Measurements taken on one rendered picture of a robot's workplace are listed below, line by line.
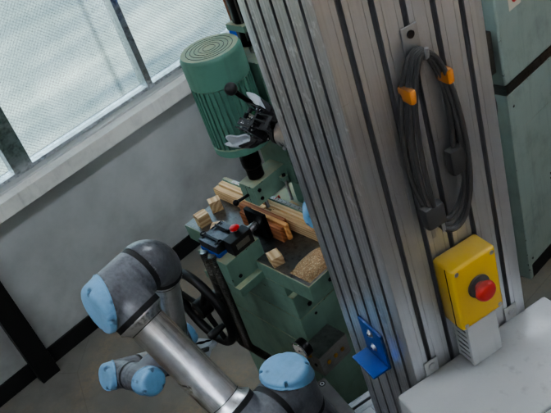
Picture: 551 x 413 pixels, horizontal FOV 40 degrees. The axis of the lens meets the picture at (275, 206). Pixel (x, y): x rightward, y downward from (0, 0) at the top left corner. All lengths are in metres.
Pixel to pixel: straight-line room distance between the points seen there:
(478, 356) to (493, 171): 0.33
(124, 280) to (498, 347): 0.76
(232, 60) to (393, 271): 1.01
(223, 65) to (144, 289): 0.68
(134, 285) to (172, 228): 2.23
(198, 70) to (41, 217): 1.60
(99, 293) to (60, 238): 1.93
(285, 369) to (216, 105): 0.76
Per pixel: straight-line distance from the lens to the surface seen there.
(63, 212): 3.51
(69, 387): 3.61
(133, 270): 1.65
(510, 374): 1.36
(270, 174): 2.29
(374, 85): 1.03
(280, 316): 2.39
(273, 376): 1.71
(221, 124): 2.11
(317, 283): 2.12
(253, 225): 2.29
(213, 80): 2.04
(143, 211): 3.73
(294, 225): 2.28
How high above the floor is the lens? 2.28
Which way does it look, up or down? 34 degrees down
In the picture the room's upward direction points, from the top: 20 degrees counter-clockwise
